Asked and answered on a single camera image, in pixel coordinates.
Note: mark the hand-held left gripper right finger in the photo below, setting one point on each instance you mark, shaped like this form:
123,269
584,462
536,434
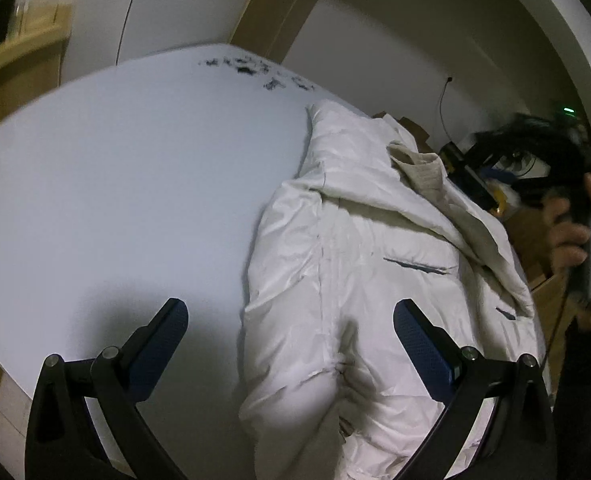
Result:
418,345

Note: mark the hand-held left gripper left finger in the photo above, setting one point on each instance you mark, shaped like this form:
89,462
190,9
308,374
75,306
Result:
163,340

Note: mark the white down jacket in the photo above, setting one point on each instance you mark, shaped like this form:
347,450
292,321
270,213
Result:
350,260

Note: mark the person's right forearm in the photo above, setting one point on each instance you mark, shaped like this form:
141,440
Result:
585,400

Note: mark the person's right hand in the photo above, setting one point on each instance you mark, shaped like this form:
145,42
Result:
568,240

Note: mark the black standing fan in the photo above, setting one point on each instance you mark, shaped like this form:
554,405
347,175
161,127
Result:
518,166

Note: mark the wooden side cabinet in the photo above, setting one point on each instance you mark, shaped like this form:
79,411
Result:
530,240

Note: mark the black delivery box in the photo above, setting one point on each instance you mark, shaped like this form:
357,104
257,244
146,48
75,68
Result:
463,170

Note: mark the cardboard box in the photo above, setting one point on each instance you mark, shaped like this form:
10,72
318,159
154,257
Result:
415,132

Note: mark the low wooden cabinet with jars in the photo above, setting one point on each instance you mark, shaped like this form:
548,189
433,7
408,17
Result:
15,75

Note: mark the wooden wardrobe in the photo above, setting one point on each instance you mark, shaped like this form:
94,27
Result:
280,10

